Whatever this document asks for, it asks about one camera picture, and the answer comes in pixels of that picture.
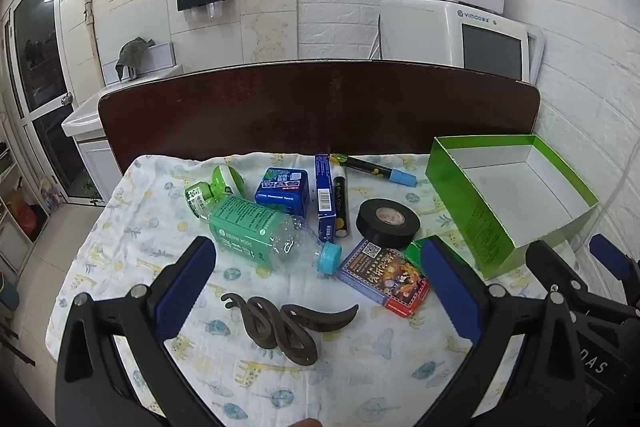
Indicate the colourful playing card box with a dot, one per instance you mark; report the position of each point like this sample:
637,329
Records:
385,276

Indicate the black electrical tape roll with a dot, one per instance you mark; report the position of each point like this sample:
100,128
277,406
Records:
387,223

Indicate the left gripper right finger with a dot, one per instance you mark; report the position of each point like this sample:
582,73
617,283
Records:
546,386

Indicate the green cardboard box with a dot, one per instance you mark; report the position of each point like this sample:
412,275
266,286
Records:
504,192

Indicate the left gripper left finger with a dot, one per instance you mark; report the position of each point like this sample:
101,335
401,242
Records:
92,387

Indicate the grey rag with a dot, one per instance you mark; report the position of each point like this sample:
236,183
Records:
131,56

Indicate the white Vimoo appliance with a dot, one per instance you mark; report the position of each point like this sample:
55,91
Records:
456,35

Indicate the white sink cabinet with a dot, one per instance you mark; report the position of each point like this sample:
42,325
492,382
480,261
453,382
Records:
85,127

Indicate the glass door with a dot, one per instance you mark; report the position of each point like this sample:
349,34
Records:
44,97

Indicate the black pen blue cap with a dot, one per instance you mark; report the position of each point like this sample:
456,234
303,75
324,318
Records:
392,175

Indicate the blue medicine carton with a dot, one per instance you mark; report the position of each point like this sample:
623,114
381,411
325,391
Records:
326,210

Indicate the small green box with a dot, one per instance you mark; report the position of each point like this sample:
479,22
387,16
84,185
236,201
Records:
413,252

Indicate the storage shelf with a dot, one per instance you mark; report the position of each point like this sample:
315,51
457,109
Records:
23,216

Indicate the green mosquito repellent bottle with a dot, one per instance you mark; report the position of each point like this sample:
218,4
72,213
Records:
202,197

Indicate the blue gum container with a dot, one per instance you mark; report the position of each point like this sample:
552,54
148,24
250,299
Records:
284,189

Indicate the dark brown wooden board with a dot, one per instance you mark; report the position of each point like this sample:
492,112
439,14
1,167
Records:
312,107

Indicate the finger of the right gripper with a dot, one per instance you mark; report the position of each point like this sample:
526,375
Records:
556,275
622,267

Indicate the plastic bottle green label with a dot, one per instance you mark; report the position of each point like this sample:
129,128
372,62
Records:
271,238

